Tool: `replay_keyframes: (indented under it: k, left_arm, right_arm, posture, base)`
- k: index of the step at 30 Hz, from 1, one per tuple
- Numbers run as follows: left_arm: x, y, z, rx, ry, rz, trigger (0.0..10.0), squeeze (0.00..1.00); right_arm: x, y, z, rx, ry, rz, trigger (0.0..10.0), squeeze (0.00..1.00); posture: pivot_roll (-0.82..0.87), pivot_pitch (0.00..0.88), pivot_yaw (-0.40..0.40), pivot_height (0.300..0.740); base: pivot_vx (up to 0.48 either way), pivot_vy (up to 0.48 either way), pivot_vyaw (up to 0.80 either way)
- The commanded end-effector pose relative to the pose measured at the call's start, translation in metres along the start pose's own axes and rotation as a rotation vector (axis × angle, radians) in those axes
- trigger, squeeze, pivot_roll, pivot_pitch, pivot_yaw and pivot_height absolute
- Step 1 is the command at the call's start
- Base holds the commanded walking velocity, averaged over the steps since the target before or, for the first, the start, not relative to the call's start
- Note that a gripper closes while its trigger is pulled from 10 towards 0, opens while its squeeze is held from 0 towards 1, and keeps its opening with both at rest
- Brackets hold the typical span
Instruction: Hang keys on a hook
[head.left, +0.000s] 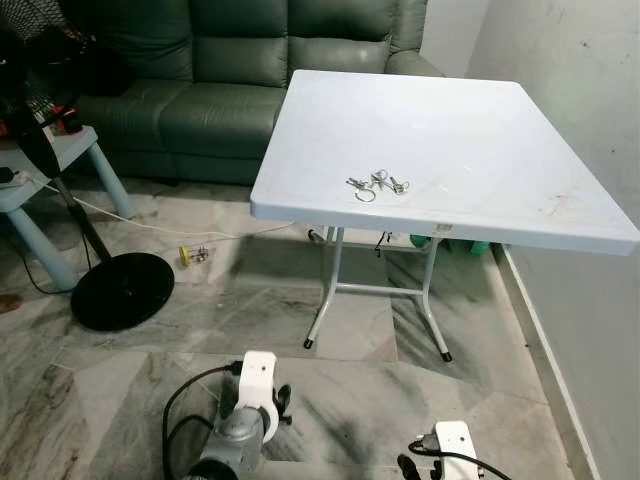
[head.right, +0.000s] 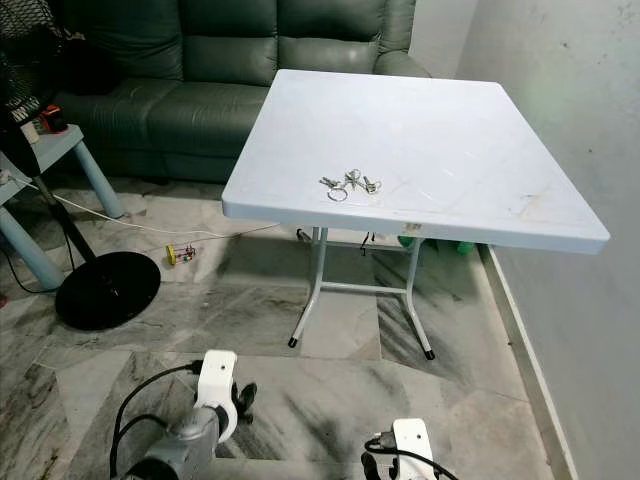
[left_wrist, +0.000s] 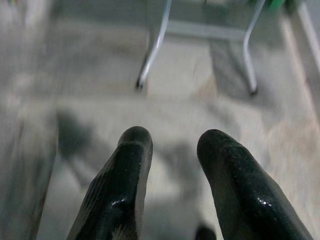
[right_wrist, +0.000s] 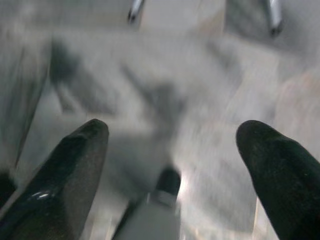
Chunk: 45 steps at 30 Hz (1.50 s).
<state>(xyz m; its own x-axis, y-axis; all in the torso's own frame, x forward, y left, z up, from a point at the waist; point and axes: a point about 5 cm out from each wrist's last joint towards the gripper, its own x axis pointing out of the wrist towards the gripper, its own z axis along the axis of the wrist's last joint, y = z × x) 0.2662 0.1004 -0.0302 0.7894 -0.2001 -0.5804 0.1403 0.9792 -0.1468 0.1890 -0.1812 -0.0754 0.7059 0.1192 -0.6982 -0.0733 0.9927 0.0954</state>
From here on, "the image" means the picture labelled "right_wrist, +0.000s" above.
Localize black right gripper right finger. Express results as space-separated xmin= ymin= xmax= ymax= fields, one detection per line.
xmin=236 ymin=119 xmax=320 ymax=240

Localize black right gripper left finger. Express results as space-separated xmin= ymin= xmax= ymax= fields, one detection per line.
xmin=0 ymin=118 xmax=110 ymax=240

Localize chrome metal leg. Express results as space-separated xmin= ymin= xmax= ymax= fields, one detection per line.
xmin=264 ymin=0 xmax=284 ymax=35
xmin=127 ymin=0 xmax=147 ymax=23

